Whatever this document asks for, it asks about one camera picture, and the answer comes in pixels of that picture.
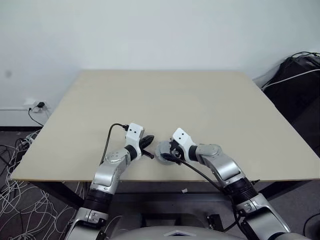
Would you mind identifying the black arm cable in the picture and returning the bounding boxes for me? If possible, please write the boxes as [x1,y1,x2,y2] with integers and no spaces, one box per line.
[99,123,130,167]
[172,156,229,195]

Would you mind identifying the black bag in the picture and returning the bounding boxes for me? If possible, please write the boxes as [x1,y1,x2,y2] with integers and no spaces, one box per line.
[260,51,320,161]

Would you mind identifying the grey robot torso shell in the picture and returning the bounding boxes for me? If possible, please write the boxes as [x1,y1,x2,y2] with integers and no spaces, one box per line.
[104,212,213,240]

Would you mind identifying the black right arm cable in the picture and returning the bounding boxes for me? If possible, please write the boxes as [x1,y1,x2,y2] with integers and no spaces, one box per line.
[172,156,229,195]

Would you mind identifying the grey round tape roll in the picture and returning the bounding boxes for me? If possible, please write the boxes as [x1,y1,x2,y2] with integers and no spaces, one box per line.
[155,140,174,158]

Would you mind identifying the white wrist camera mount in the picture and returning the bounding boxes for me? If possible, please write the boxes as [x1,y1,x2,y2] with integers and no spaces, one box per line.
[172,127,193,161]
[124,122,146,159]

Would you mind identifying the white wall socket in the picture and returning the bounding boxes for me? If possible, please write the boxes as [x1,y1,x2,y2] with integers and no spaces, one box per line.
[23,99,51,114]

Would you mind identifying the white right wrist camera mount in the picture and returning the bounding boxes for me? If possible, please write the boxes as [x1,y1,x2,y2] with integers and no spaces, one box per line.
[172,127,193,161]

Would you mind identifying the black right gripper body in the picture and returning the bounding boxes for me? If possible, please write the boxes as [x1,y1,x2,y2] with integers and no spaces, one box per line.
[170,141,187,161]

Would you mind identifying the white cable on bag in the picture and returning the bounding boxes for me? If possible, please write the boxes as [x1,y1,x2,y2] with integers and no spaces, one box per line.
[261,68,320,89]

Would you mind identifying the black floor cables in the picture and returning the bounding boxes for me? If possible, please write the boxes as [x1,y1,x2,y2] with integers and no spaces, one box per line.
[0,138,29,176]

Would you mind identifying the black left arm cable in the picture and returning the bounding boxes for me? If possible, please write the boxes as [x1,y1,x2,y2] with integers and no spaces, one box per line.
[99,123,130,167]

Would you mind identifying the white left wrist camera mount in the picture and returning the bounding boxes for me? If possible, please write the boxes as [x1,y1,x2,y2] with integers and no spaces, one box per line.
[124,122,146,159]

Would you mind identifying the dark metal table frame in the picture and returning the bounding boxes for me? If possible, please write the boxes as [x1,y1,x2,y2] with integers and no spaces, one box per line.
[29,178,316,210]

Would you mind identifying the black adapter cable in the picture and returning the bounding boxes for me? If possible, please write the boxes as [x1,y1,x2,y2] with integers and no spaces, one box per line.
[27,106,45,127]

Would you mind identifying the tangled white floor cables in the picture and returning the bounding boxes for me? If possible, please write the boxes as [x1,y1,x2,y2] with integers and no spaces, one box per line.
[0,129,86,240]

